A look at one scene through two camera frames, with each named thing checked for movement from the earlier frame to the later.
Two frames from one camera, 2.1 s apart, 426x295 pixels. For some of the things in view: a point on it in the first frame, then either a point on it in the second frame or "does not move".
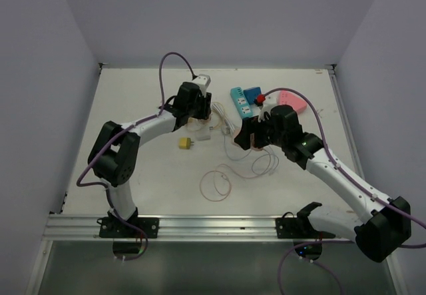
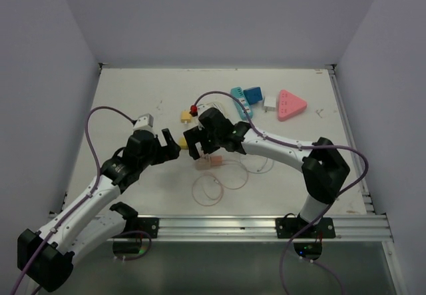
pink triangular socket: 288,98 does not move
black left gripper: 204,99 to 165,152
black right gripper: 243,138 to 196,134
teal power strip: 241,102 does not move
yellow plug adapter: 185,143 does not move
